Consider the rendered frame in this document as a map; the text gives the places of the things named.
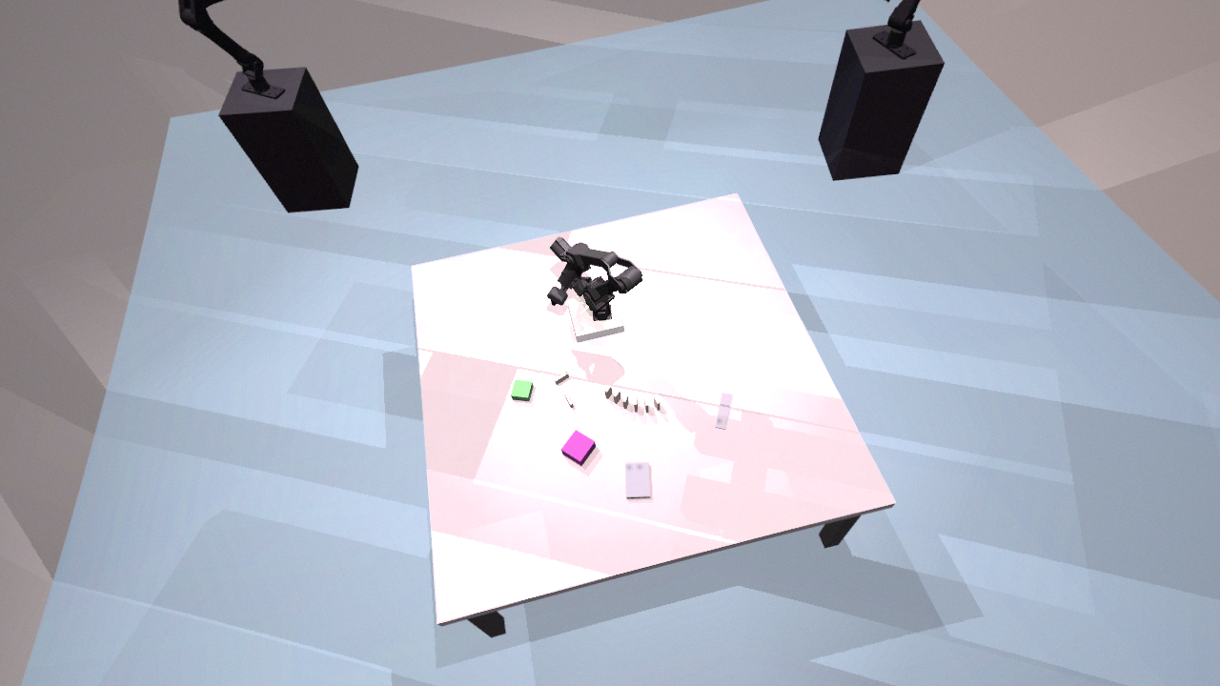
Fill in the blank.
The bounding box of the light green block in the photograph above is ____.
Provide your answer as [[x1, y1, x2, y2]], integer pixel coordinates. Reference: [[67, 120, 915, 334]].
[[511, 380, 534, 402]]

